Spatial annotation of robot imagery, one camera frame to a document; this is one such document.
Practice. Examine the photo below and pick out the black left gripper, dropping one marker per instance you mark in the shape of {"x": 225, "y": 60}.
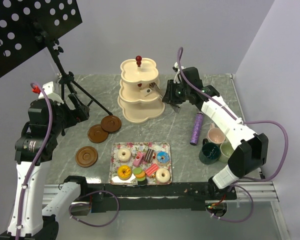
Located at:
{"x": 80, "y": 113}

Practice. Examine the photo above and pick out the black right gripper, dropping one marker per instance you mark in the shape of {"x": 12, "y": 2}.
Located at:
{"x": 169, "y": 97}

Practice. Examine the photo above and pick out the white cake slice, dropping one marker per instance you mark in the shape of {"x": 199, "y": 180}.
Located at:
{"x": 146, "y": 91}

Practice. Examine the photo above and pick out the chocolate cake slice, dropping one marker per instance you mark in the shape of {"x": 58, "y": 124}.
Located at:
{"x": 149, "y": 155}

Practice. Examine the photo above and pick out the pink cake slice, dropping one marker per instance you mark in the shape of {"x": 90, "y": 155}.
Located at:
{"x": 138, "y": 159}

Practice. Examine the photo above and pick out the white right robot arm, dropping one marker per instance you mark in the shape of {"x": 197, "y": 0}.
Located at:
{"x": 250, "y": 148}

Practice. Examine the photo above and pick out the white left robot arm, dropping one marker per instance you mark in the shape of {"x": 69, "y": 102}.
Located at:
{"x": 48, "y": 117}

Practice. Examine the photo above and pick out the brown wooden saucer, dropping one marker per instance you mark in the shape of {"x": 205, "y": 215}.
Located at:
{"x": 86, "y": 156}
{"x": 111, "y": 123}
{"x": 96, "y": 134}

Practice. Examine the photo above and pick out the cream three-tier cake stand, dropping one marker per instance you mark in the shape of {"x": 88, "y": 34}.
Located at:
{"x": 137, "y": 74}

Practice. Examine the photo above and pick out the purple glitter microphone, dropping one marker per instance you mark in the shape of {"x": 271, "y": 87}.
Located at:
{"x": 196, "y": 130}

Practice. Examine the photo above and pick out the pink cup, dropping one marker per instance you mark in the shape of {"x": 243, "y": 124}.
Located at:
{"x": 215, "y": 135}

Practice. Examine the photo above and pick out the blue glazed donut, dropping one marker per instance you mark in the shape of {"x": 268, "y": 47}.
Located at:
{"x": 162, "y": 158}

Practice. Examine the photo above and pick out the dark green mug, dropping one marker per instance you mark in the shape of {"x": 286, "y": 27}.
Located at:
{"x": 209, "y": 153}

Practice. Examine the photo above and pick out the white glazed donut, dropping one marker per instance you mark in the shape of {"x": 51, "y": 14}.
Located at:
{"x": 124, "y": 155}

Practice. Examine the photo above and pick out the light green cup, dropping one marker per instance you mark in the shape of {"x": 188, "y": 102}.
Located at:
{"x": 226, "y": 151}

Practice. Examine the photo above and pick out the red striped cake slice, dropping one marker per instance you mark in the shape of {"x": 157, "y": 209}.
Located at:
{"x": 151, "y": 170}

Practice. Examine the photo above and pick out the yellow glazed donut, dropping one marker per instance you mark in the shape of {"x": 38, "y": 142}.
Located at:
{"x": 124, "y": 172}

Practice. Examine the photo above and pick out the floral serving tray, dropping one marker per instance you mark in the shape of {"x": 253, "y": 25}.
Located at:
{"x": 135, "y": 147}

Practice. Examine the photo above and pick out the cream glazed donut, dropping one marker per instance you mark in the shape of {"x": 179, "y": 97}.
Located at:
{"x": 163, "y": 175}

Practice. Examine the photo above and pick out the stacked colourful macarons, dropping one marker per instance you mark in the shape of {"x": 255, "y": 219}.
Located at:
{"x": 140, "y": 176}

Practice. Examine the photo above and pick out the black perforated music stand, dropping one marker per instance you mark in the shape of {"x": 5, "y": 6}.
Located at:
{"x": 29, "y": 26}

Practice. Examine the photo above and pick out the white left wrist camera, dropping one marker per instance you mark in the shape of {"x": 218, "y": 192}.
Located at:
{"x": 51, "y": 89}

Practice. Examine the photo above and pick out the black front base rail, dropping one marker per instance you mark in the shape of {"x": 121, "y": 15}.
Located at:
{"x": 176, "y": 195}

